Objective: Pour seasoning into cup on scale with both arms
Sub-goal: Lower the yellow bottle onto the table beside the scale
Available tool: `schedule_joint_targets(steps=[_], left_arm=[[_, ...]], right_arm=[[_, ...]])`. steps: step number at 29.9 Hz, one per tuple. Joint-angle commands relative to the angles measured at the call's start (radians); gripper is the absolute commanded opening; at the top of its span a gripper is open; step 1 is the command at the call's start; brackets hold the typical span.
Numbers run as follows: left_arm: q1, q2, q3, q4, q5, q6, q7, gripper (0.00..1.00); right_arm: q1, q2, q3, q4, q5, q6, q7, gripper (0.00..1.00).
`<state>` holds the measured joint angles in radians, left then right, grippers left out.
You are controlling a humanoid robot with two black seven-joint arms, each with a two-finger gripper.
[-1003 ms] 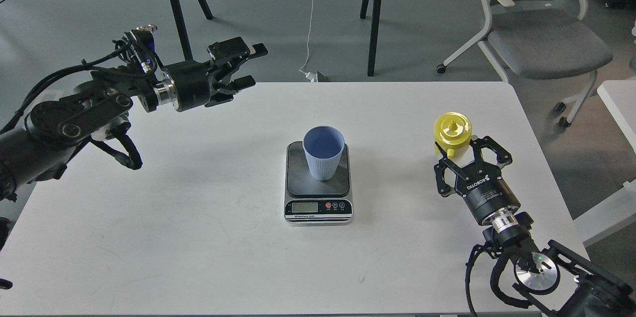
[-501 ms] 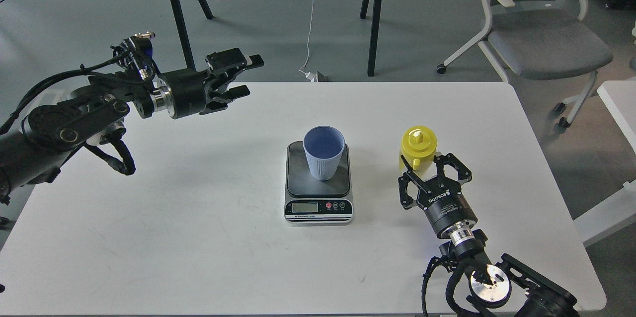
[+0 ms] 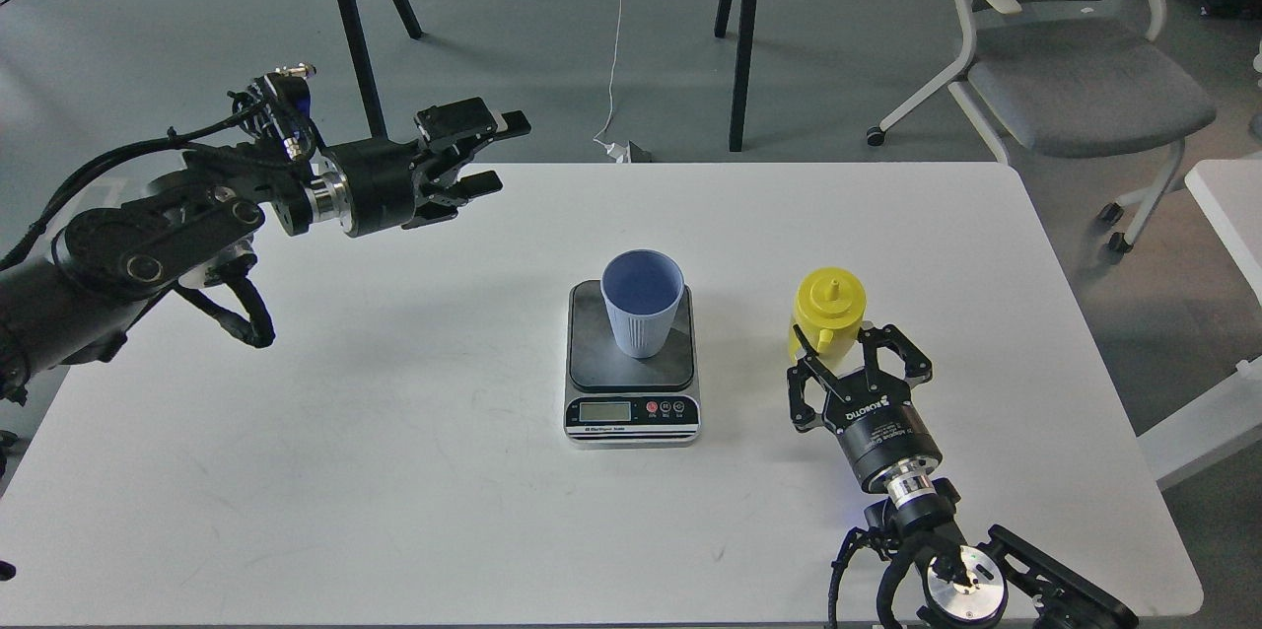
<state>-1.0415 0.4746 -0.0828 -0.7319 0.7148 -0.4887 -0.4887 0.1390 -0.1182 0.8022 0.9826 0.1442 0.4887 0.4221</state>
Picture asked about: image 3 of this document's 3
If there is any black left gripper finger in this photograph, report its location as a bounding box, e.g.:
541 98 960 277
401 171 502 230
414 99 531 184

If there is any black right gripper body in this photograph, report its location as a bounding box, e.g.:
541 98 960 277
827 373 943 494

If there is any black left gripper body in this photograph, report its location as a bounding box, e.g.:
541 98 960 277
316 138 445 237

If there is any yellow squeeze bottle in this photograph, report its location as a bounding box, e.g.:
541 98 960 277
793 267 870 369

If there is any blue plastic cup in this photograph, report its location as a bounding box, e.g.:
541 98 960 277
598 248 685 359

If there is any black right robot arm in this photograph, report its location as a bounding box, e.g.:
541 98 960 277
786 323 1140 628

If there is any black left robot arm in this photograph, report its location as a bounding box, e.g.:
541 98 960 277
1 63 531 404

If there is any black digital kitchen scale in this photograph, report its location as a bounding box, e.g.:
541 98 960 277
562 280 702 448

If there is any grey office chair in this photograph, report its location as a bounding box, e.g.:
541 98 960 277
866 0 1217 254

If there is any white hanging cable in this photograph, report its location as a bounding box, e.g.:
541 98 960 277
594 0 632 162

